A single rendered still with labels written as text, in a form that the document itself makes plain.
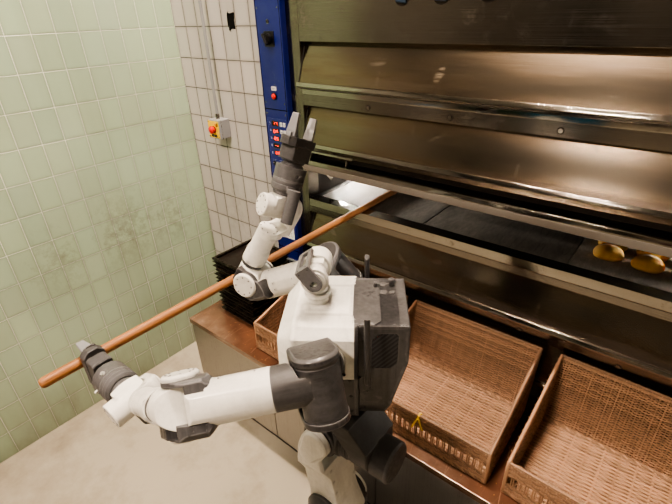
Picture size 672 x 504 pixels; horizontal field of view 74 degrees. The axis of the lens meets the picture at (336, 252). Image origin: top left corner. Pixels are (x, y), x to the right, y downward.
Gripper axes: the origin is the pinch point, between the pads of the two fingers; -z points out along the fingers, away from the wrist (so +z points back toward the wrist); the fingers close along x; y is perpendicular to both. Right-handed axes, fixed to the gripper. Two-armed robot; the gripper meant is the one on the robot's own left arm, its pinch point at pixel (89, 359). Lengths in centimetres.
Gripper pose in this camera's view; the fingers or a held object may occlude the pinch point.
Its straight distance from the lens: 140.0
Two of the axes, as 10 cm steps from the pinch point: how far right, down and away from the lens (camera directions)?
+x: 0.4, 8.8, 4.8
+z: 7.8, 2.7, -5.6
